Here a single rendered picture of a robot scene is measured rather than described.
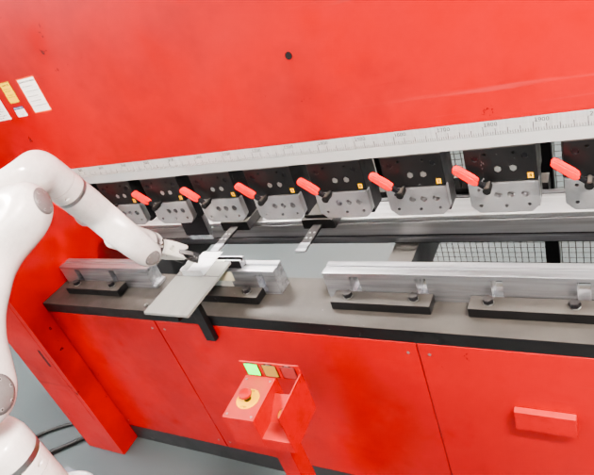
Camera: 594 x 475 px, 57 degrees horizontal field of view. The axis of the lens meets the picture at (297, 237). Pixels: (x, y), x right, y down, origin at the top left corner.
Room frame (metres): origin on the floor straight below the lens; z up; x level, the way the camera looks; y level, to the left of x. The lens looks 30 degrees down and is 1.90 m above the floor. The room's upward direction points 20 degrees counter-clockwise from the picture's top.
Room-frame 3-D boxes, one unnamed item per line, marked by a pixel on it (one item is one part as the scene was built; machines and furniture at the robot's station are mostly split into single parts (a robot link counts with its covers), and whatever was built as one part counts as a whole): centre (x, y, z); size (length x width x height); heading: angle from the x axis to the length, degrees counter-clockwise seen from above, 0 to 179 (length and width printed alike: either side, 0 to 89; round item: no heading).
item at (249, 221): (1.78, 0.21, 1.01); 0.26 x 0.12 x 0.05; 144
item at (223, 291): (1.57, 0.30, 0.89); 0.30 x 0.05 x 0.03; 54
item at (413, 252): (1.60, -0.41, 0.81); 0.64 x 0.08 x 0.14; 144
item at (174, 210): (1.66, 0.32, 1.26); 0.15 x 0.09 x 0.17; 54
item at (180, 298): (1.52, 0.38, 1.00); 0.26 x 0.18 x 0.01; 144
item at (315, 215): (1.58, -0.07, 1.01); 0.26 x 0.12 x 0.05; 144
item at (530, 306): (1.01, -0.49, 0.89); 0.30 x 0.05 x 0.03; 54
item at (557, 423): (0.92, -0.44, 0.59); 0.15 x 0.02 x 0.07; 54
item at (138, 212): (1.77, 0.48, 1.26); 0.15 x 0.09 x 0.17; 54
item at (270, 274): (1.61, 0.25, 0.92); 0.39 x 0.06 x 0.10; 54
